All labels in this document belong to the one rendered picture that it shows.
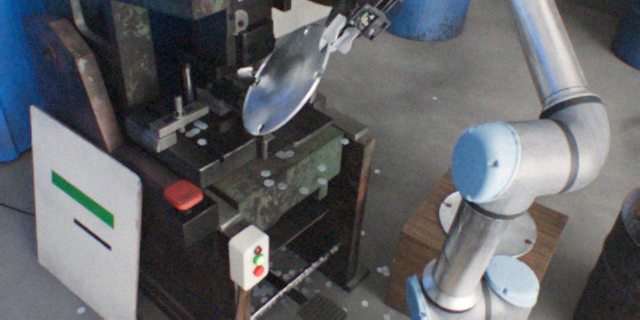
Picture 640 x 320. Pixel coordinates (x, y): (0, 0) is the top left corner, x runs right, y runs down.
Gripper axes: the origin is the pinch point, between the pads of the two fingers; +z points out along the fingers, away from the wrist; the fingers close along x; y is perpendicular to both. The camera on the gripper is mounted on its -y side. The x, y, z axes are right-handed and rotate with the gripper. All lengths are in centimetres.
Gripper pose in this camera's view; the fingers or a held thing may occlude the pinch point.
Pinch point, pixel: (324, 46)
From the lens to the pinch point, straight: 123.8
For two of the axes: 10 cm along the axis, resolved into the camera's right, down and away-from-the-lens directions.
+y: 1.9, 6.0, -7.8
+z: -6.8, 6.5, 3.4
